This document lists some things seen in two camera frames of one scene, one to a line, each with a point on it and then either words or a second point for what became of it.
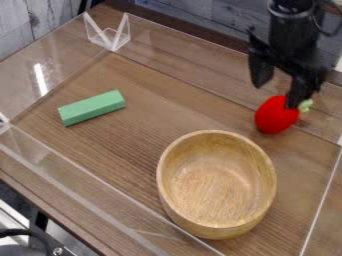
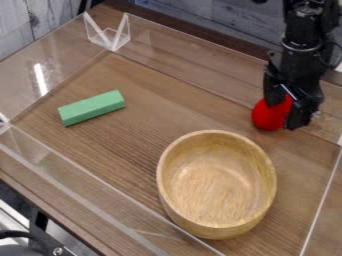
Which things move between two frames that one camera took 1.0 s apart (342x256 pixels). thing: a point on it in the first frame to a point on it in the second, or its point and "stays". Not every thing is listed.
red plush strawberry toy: (275, 117) stays
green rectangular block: (92, 107) stays
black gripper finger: (301, 87) to (304, 107)
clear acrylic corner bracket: (109, 38) stays
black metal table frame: (43, 246) stays
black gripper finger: (261, 69) to (275, 91)
